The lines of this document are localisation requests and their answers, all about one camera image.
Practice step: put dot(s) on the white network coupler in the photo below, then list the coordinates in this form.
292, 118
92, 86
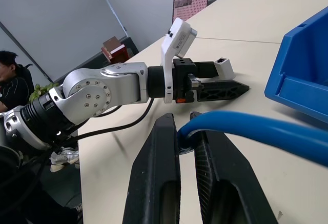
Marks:
225, 68

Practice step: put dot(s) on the white sneaker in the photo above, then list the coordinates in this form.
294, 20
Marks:
64, 158

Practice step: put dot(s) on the black framed pink dotted screen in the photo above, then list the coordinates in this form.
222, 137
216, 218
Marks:
191, 4

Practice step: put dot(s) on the blue plastic bin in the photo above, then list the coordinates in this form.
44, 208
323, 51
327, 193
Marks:
302, 96

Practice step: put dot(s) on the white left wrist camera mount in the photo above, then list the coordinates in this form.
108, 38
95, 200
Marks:
167, 55

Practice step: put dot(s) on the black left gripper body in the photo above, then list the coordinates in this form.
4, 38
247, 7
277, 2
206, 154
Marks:
182, 80

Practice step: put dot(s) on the black office chair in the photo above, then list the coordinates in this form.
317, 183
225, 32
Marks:
25, 71

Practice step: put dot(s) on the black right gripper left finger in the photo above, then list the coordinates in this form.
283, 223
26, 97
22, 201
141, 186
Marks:
151, 172

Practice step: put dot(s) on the red and brown box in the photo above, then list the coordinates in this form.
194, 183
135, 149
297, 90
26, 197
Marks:
116, 51

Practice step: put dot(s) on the green potted plant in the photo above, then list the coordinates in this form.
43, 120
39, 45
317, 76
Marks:
42, 90

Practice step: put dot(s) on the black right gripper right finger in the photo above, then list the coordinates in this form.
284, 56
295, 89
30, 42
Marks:
228, 183

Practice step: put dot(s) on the person in black shirt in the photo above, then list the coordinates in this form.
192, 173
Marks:
12, 88

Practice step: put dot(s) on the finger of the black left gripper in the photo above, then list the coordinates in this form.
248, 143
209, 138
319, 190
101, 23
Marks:
220, 90
206, 69

